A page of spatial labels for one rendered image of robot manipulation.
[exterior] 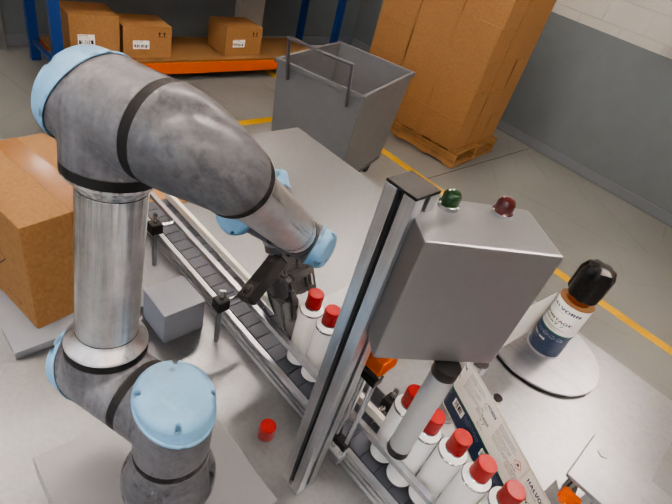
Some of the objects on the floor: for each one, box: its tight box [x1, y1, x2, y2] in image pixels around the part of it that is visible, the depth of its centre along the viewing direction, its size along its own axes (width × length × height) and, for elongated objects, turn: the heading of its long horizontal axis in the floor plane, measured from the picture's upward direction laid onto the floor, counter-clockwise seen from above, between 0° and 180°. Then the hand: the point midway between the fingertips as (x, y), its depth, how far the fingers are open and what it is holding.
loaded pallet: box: [369, 0, 557, 169], centre depth 430 cm, size 120×83×139 cm
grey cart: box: [271, 36, 416, 173], centre depth 331 cm, size 89×63×96 cm
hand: (287, 332), depth 107 cm, fingers closed, pressing on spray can
